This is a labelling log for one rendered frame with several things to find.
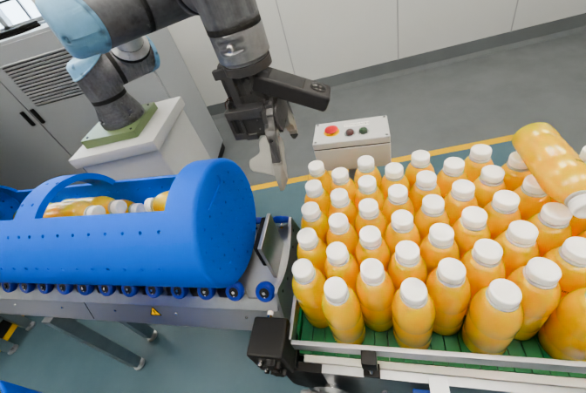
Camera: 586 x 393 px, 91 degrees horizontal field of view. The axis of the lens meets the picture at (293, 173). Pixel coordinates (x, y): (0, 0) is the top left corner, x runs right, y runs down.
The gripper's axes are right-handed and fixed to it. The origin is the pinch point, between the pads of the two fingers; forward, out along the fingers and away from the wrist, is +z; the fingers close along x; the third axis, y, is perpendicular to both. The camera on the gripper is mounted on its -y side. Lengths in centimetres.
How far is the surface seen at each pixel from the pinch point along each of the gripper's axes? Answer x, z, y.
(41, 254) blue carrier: 15, 7, 56
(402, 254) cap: 11.7, 13.1, -17.7
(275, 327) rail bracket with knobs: 21.2, 22.2, 6.1
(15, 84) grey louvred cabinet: -121, 4, 222
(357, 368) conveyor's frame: 24.0, 32.7, -7.9
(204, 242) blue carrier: 12.2, 7.3, 17.5
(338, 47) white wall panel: -283, 79, 10
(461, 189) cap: -2.5, 13.1, -30.3
